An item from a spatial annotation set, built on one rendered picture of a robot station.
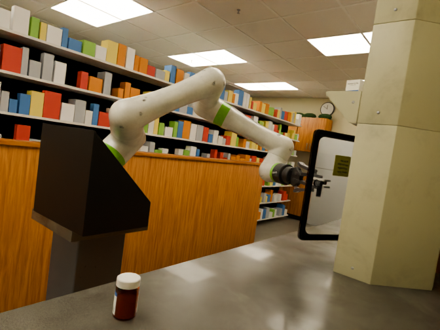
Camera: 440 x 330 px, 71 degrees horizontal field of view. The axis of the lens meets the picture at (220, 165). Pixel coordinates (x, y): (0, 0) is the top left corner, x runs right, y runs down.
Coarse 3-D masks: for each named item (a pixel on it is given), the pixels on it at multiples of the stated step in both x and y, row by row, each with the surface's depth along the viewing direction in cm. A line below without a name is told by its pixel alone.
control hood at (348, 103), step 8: (328, 96) 102; (336, 96) 100; (344, 96) 98; (352, 96) 97; (360, 96) 95; (336, 104) 100; (344, 104) 98; (352, 104) 96; (360, 104) 95; (344, 112) 98; (352, 112) 96; (352, 120) 96
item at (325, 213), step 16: (320, 144) 109; (336, 144) 112; (352, 144) 115; (320, 160) 110; (336, 160) 113; (320, 176) 111; (336, 176) 114; (304, 192) 109; (336, 192) 114; (320, 208) 112; (336, 208) 115; (320, 224) 113; (336, 224) 116
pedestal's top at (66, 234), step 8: (32, 216) 121; (40, 216) 117; (48, 224) 112; (56, 224) 109; (56, 232) 108; (64, 232) 105; (72, 232) 102; (112, 232) 114; (120, 232) 117; (128, 232) 120; (72, 240) 102; (80, 240) 105
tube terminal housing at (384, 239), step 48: (384, 48) 91; (432, 48) 88; (384, 96) 91; (432, 96) 89; (384, 144) 90; (432, 144) 90; (384, 192) 90; (432, 192) 91; (384, 240) 91; (432, 240) 92
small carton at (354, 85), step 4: (352, 80) 106; (356, 80) 105; (360, 80) 104; (348, 84) 107; (352, 84) 106; (356, 84) 105; (360, 84) 104; (348, 88) 107; (352, 88) 106; (356, 88) 105; (360, 88) 105
